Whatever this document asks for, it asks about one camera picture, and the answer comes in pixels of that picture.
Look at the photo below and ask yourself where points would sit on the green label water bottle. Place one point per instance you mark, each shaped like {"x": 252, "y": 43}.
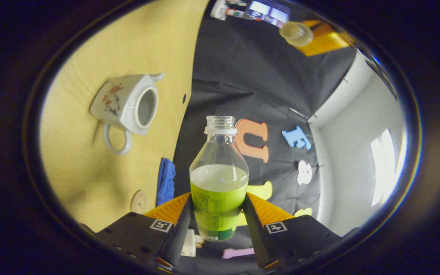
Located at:
{"x": 219, "y": 202}

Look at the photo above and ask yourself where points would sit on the white toaster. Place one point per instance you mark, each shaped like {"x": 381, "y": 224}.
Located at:
{"x": 189, "y": 244}

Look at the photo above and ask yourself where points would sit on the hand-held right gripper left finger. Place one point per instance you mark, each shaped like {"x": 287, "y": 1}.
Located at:
{"x": 180, "y": 236}

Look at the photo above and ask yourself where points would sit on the blue towel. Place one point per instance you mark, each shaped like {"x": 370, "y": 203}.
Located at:
{"x": 165, "y": 181}

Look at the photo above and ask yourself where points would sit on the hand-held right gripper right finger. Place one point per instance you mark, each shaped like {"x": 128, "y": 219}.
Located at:
{"x": 257, "y": 236}

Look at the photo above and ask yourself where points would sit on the black backdrop cloth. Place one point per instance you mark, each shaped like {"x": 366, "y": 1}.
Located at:
{"x": 250, "y": 76}

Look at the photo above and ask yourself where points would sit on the computer monitor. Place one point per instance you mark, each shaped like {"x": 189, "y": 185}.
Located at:
{"x": 267, "y": 13}

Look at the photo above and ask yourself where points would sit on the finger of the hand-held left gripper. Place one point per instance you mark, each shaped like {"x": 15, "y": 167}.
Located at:
{"x": 330, "y": 42}

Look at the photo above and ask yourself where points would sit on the white floral teacup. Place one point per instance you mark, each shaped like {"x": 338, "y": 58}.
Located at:
{"x": 122, "y": 101}

